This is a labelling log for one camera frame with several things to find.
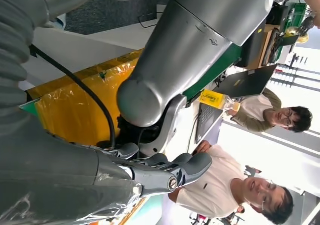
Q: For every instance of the person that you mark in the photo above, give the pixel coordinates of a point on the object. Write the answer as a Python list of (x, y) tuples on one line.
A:
[(263, 114), (217, 183)]

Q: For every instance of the green table mat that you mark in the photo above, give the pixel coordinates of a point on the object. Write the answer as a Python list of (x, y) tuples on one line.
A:
[(147, 213)]

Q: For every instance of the clear bottle with yellow label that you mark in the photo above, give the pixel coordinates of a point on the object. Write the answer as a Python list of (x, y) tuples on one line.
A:
[(212, 99)]

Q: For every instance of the yellow plastic-wrapped box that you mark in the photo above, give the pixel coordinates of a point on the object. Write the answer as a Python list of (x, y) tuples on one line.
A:
[(75, 111)]

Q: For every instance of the dark grey laptop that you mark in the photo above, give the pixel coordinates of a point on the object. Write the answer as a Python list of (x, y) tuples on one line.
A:
[(247, 82)]

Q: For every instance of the brown cardboard box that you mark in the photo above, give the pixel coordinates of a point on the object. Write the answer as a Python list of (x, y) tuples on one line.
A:
[(263, 48)]

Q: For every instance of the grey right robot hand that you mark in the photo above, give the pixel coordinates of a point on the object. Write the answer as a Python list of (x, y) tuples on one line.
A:
[(50, 177)]

